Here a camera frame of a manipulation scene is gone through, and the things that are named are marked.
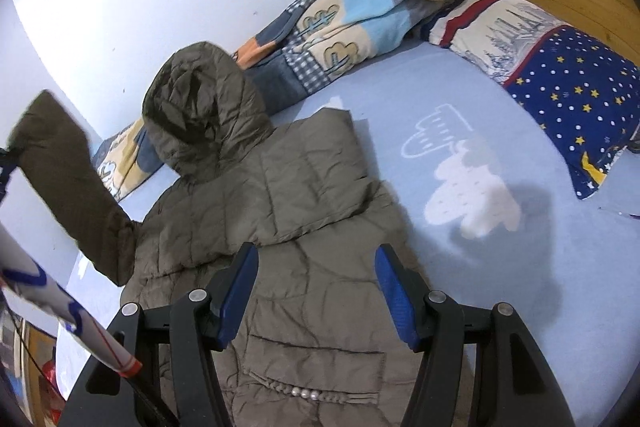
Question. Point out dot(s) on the olive hooded puffer jacket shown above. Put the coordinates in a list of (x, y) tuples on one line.
[(300, 187)]

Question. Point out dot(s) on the red object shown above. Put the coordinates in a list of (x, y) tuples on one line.
[(52, 382)]

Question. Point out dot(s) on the star printed pillow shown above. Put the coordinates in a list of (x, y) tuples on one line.
[(565, 72)]

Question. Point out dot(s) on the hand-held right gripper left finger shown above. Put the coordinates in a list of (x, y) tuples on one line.
[(235, 294)]

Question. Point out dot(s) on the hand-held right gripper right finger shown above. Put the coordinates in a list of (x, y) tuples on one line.
[(395, 297)]

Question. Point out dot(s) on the patchwork printed blanket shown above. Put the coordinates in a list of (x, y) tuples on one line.
[(365, 7)]

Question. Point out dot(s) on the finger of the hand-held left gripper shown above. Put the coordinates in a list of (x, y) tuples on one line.
[(6, 172)]

